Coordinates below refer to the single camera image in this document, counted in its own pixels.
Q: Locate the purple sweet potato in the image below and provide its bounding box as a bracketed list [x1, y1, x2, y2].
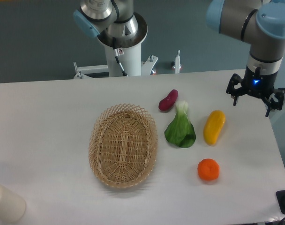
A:
[158, 89, 178, 112]

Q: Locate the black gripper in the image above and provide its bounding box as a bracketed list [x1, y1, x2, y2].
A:
[226, 66, 285, 117]

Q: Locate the woven wicker basket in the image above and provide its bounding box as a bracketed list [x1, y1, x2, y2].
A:
[89, 104, 158, 188]

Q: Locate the orange tangerine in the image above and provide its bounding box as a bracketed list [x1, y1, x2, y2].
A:
[197, 158, 220, 181]

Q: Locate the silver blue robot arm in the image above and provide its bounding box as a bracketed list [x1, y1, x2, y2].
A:
[73, 0, 285, 112]

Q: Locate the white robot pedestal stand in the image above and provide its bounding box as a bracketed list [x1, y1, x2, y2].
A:
[73, 14, 182, 79]

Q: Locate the black cable on pedestal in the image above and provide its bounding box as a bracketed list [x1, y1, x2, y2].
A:
[112, 37, 128, 77]

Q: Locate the green bok choy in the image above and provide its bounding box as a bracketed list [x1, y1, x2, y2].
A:
[164, 100, 196, 148]

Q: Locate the cream cylindrical bottle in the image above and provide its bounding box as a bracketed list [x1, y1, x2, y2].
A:
[0, 184, 26, 223]

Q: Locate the yellow mango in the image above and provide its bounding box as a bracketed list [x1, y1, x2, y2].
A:
[203, 110, 226, 145]

